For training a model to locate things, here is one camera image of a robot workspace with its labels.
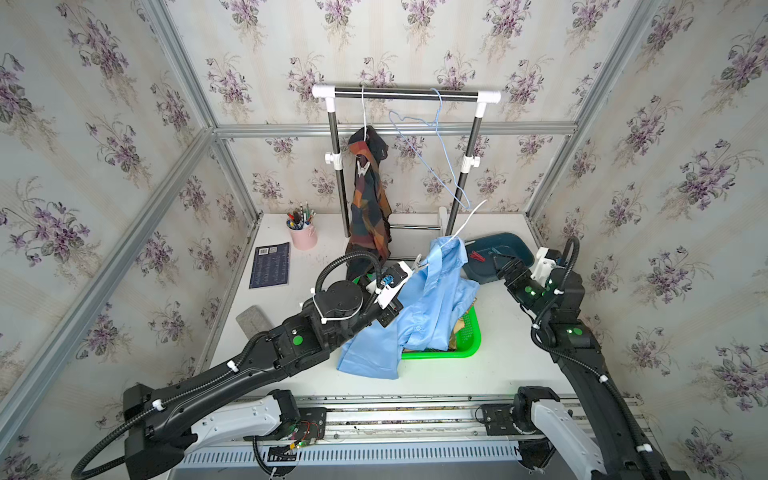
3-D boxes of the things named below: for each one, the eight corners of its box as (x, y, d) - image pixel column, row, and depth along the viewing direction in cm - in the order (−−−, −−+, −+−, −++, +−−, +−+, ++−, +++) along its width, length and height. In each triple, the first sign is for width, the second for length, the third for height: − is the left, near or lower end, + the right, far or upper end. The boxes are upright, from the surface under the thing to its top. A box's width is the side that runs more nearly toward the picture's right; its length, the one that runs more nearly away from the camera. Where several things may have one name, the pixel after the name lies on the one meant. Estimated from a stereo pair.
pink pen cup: (290, 250, 108) (282, 230, 99) (297, 222, 117) (291, 202, 108) (315, 250, 108) (309, 230, 99) (320, 222, 117) (315, 202, 109)
